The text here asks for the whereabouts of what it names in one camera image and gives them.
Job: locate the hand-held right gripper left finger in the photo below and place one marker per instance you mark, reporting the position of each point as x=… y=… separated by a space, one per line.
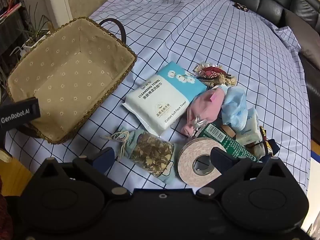
x=107 y=158

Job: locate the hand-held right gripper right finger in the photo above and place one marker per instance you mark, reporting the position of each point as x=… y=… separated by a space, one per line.
x=218 y=158

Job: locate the small white tissue packet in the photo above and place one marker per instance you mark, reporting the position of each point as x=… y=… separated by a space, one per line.
x=251 y=127

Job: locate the pink cloth pouch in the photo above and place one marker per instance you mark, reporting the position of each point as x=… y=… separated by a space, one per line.
x=202 y=107

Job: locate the blue face mask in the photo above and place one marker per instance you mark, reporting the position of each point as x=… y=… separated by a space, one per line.
x=235 y=107

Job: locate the woven basket with fabric liner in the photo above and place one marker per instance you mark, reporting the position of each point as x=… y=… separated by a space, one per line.
x=67 y=80

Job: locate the white and blue towel pack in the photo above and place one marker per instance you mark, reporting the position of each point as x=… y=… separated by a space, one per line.
x=162 y=97

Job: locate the lace hair clip bundle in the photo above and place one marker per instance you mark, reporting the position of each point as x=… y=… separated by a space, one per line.
x=212 y=75

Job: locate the green drink can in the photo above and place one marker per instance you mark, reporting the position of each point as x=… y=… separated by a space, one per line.
x=225 y=140

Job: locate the brown wooden object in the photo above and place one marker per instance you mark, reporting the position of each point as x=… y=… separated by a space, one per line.
x=228 y=131

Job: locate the beige tape roll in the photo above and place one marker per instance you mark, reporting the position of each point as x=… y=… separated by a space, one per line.
x=187 y=165

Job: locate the colourful small packet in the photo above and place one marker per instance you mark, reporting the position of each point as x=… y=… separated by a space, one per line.
x=268 y=142

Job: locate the white lattice planter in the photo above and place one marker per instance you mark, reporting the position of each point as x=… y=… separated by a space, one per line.
x=32 y=45

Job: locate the green potted plant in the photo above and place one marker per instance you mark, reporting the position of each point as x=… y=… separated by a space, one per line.
x=37 y=27

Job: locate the checked white bed sheet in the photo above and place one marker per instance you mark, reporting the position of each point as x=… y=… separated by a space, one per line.
x=200 y=35

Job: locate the small brown patterned item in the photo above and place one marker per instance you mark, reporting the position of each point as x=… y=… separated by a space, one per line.
x=240 y=6

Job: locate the black leather sofa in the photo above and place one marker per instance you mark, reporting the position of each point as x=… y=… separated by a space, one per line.
x=270 y=0

